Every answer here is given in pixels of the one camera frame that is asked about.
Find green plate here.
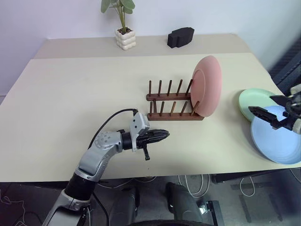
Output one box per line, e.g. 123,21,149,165
238,88,280,122

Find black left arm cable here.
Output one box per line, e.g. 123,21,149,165
88,108,139,150

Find green leafy plant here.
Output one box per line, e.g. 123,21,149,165
101,0,136,33

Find wooden dish rack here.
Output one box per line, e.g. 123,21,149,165
145,79,204,123

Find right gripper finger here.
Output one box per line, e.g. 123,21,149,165
269,95,292,108
248,105,289,129

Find white bubble plant pot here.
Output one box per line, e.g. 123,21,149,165
114,27,137,51

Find thin black cable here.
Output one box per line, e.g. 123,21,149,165
93,180,110,226

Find pink plate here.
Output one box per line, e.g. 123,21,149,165
190,55,223,117

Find dark ribbed panel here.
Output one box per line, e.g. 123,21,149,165
268,37,301,95

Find black foot plate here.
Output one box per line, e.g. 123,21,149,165
199,200,223,226

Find blue plate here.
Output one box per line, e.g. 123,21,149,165
250,105,301,165

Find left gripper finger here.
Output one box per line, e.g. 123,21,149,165
148,129,170,138
148,135,170,144

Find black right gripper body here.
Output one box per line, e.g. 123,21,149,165
283,93,301,129

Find black table frame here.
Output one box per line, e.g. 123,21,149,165
211,167,301,223

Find dark rounded shape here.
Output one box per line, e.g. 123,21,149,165
165,182,204,223
112,185,141,224

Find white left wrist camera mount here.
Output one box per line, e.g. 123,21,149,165
128,112,151,153

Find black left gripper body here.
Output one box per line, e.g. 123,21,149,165
135,130,153,162

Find black foam block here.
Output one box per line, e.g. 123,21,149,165
167,27,195,49

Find white floor cable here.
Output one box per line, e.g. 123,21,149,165
177,173,211,198
239,176,256,197

